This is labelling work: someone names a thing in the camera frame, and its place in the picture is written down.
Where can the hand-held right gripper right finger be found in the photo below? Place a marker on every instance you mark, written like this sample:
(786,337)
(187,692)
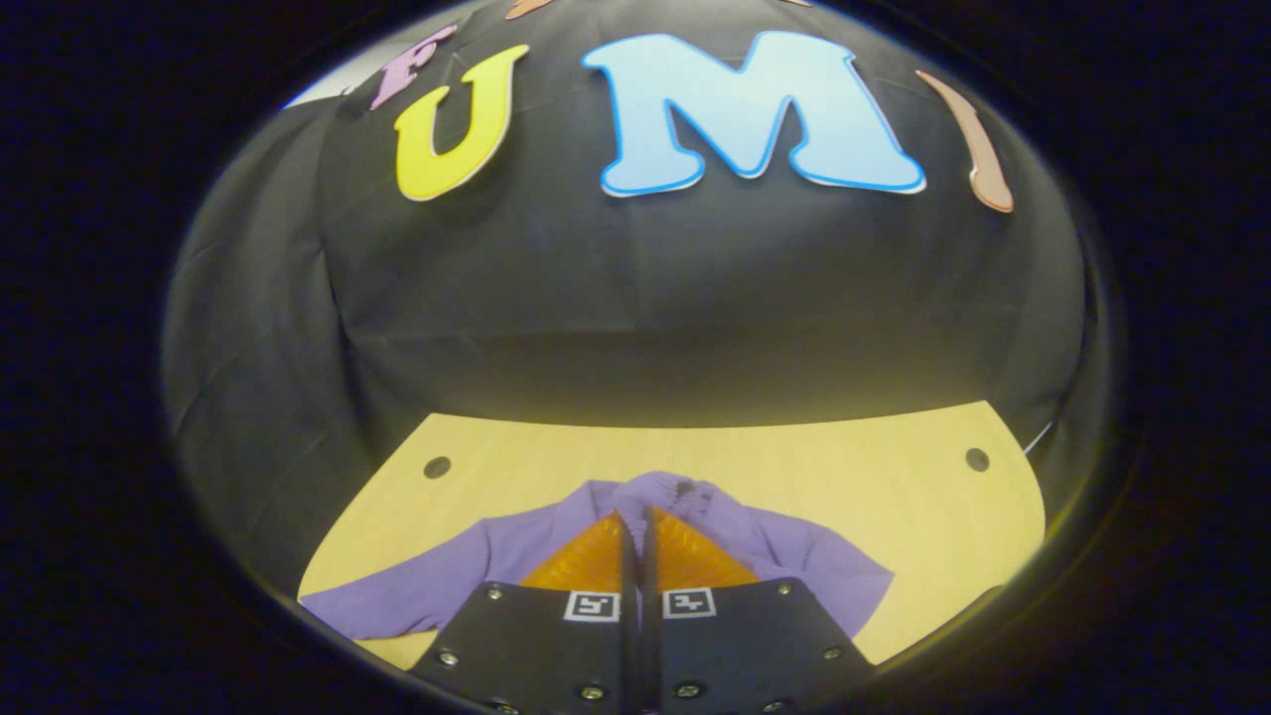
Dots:
(735,655)

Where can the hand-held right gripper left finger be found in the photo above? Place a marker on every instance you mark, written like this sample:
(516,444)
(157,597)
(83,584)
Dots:
(556,655)

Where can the purple garment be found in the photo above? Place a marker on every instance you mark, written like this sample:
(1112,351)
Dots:
(467,576)

